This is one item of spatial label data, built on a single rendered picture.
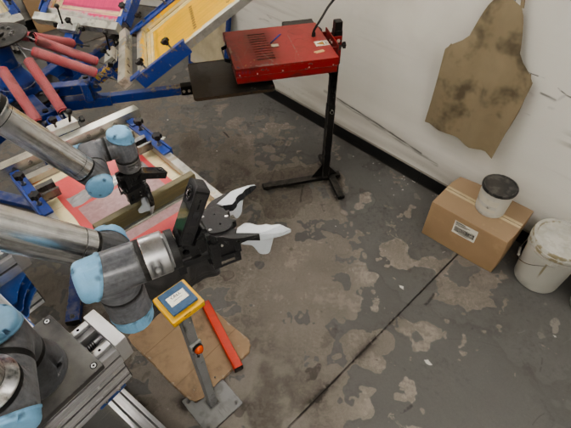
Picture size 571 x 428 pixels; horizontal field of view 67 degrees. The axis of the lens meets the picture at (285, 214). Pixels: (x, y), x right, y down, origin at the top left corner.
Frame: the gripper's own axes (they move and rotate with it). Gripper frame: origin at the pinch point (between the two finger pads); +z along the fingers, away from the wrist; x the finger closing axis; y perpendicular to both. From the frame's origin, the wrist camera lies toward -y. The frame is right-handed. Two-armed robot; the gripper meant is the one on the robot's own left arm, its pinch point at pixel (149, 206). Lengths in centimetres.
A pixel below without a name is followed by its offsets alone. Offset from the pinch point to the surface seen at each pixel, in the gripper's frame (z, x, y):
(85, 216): 13.9, -27.4, 16.5
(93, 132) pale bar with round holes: 7, -68, -9
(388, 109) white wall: 61, -29, -201
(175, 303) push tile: 12.4, 33.0, 13.5
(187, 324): 27.9, 33.5, 12.0
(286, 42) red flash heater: -2, -59, -127
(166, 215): 13.8, -4.9, -7.6
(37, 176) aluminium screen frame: 11, -61, 21
